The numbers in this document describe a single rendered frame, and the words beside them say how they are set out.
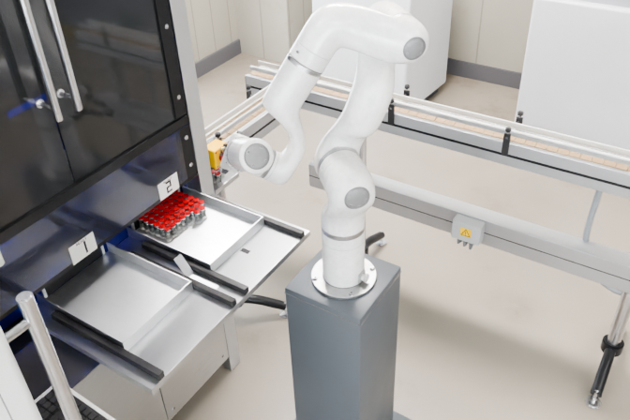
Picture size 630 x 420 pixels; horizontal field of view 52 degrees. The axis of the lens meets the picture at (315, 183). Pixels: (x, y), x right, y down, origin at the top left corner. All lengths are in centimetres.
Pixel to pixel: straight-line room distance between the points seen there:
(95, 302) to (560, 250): 167
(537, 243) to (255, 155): 143
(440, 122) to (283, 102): 113
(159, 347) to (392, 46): 95
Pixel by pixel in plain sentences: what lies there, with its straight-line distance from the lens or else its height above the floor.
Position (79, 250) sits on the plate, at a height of 102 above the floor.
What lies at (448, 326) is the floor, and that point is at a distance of 297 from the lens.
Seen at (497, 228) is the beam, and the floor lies 53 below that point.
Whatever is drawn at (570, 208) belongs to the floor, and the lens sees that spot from 377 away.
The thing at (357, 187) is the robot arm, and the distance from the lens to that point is 157.
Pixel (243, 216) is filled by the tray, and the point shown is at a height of 89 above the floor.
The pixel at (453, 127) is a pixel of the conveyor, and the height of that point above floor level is 93.
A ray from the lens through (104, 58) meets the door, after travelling 178.
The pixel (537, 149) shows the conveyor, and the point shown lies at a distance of 240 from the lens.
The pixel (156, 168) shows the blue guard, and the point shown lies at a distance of 200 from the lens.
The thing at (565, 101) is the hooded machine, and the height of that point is 40.
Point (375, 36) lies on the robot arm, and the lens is 145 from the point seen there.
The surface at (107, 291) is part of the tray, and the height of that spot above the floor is 88.
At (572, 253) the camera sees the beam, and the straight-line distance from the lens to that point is 262.
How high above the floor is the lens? 216
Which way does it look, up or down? 35 degrees down
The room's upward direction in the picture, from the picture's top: 2 degrees counter-clockwise
